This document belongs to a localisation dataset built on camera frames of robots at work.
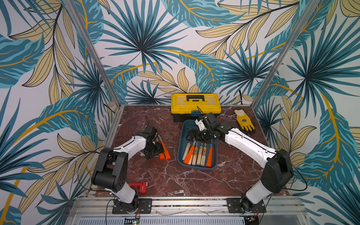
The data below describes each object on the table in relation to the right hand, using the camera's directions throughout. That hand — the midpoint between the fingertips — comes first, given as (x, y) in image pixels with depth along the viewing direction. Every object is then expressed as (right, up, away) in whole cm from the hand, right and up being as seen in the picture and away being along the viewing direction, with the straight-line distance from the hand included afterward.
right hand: (192, 138), depth 82 cm
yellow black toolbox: (-6, +21, +13) cm, 25 cm away
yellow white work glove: (+42, +9, +24) cm, 49 cm away
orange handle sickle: (+11, -16, +6) cm, 20 cm away
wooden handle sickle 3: (+5, -14, +6) cm, 16 cm away
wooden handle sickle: (-3, -10, +8) cm, 13 cm away
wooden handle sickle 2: (+3, -12, +8) cm, 14 cm away
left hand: (-20, -11, +7) cm, 24 cm away
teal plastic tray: (-5, -6, +13) cm, 15 cm away
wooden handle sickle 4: (+8, -12, +8) cm, 16 cm away
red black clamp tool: (-28, -26, -4) cm, 39 cm away
